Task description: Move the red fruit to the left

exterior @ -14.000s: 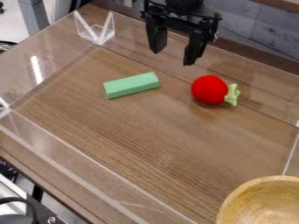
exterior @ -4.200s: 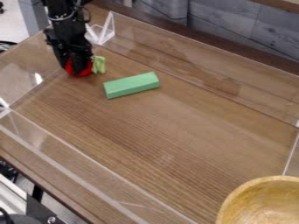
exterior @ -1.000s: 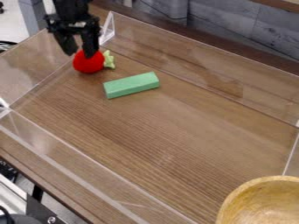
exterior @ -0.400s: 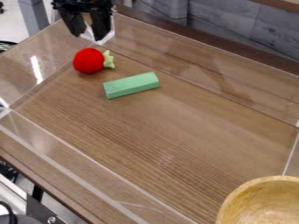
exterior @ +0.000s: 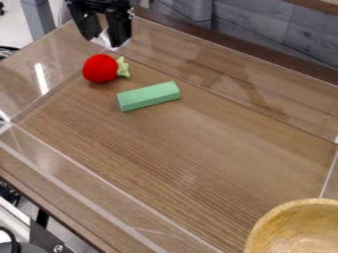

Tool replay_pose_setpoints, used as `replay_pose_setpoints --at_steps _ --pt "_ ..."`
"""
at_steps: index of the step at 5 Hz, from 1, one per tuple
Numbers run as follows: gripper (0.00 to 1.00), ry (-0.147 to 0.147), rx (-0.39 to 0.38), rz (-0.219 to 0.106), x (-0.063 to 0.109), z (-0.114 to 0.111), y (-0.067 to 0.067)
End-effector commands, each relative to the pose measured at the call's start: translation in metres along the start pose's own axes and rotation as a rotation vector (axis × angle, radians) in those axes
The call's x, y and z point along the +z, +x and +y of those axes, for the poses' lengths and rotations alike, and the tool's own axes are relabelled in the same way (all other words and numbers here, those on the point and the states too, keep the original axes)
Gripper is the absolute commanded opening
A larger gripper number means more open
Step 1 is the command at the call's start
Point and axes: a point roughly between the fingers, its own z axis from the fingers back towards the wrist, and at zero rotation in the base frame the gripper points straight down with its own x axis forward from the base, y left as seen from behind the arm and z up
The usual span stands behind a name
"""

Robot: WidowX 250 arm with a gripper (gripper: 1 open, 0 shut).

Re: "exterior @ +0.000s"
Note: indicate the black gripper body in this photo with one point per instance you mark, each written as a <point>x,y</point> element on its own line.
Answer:
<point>84,8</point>

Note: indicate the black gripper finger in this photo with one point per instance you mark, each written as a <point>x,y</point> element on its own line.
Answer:
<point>87,23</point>
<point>119,21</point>

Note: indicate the red plush fruit green stem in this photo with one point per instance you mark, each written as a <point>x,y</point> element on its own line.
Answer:
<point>101,68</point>

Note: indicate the grey table leg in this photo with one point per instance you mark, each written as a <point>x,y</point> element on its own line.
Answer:
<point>39,16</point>

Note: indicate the green rectangular block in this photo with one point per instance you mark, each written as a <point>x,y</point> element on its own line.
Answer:
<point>147,96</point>

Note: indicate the black metal base device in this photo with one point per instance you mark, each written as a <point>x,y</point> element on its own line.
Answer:
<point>41,242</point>

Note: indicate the wooden bowl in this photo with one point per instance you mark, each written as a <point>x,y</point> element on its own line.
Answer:
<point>298,227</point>

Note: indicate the clear acrylic corner bracket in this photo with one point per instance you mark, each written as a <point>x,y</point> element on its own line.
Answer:
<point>103,41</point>

